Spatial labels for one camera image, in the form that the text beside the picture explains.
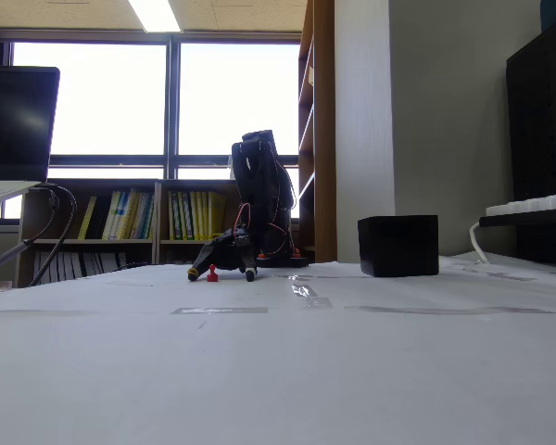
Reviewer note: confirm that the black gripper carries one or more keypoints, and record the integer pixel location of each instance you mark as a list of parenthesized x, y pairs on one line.
[(228, 252)]

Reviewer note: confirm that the small red bead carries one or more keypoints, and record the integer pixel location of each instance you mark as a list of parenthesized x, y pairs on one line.
[(212, 277)]

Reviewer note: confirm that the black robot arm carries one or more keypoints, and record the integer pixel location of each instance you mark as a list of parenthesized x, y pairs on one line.
[(259, 194)]

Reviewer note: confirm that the black square container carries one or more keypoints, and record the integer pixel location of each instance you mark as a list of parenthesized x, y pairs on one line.
[(398, 245)]

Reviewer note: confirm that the wide yellow binder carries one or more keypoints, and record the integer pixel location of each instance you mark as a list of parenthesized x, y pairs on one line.
[(217, 213)]

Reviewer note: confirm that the low wooden bookshelf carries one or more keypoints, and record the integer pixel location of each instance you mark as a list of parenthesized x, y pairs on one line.
[(92, 184), (199, 185)]

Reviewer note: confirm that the white paper sheet covering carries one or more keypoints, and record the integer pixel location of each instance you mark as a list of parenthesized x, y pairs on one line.
[(278, 371)]

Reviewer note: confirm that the white blue book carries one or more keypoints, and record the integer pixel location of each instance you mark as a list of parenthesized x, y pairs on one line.
[(113, 215)]

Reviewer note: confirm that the leaning yellow book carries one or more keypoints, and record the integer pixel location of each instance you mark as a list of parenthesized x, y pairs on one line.
[(88, 218)]

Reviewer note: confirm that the white binder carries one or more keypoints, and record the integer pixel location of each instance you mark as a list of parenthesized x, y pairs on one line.
[(75, 265), (61, 266)]

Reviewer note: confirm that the tall wooden bookshelf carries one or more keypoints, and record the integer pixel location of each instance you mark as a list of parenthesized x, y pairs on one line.
[(324, 139)]

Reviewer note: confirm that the black screen laptop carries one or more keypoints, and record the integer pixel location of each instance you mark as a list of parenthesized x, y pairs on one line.
[(14, 120)]

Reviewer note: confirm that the ceiling light panel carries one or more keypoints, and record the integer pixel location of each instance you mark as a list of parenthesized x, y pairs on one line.
[(155, 14)]

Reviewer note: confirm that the white power strip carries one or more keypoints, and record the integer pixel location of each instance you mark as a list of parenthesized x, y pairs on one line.
[(528, 204)]

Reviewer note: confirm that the black pegboard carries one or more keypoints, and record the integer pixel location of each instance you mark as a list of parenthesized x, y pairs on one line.
[(542, 116)]

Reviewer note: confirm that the dark window frame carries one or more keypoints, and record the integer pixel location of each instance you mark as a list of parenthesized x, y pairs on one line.
[(173, 106)]

